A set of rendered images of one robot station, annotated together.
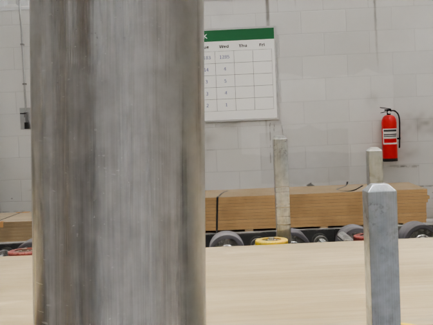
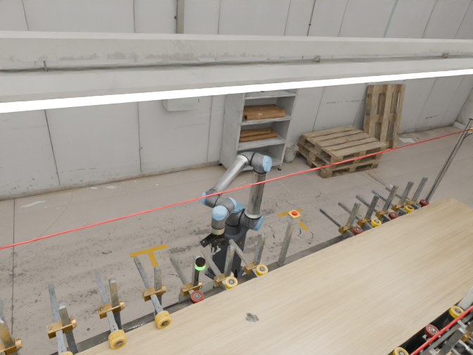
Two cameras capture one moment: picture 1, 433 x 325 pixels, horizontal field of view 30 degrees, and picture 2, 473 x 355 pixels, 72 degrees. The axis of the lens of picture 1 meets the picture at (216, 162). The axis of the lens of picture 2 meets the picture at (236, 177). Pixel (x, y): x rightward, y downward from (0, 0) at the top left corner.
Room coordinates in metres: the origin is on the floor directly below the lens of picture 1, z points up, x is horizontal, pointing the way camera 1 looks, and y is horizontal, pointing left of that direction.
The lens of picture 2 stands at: (2.23, -1.38, 2.65)
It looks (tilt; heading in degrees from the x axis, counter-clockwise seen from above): 33 degrees down; 145
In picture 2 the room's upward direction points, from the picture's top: 8 degrees clockwise
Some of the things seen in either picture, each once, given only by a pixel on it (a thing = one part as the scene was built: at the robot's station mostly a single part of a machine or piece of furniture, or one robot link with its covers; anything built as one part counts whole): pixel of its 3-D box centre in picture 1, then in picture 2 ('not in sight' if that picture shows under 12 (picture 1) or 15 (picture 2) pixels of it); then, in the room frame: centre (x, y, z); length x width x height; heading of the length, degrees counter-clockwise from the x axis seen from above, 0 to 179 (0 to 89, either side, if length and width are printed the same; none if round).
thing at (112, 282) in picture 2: not in sight; (115, 307); (0.99, -1.20, 0.94); 0.04 x 0.04 x 0.48; 1
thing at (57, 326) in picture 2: not in sight; (62, 327); (0.99, -1.47, 0.95); 0.14 x 0.06 x 0.05; 91
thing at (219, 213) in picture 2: not in sight; (219, 217); (0.90, -0.52, 1.32); 0.10 x 0.09 x 0.12; 123
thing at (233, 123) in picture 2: not in sight; (257, 122); (-1.30, 1.36, 0.78); 0.90 x 0.45 x 1.55; 87
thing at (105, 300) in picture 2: not in sight; (105, 301); (0.93, -1.24, 0.95); 0.50 x 0.04 x 0.04; 1
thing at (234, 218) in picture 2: not in sight; (234, 213); (0.37, -0.01, 0.79); 0.17 x 0.15 x 0.18; 33
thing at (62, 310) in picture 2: not in sight; (68, 332); (0.99, -1.45, 0.88); 0.04 x 0.04 x 0.48; 1
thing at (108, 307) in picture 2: not in sight; (111, 308); (0.99, -1.22, 0.95); 0.14 x 0.06 x 0.05; 91
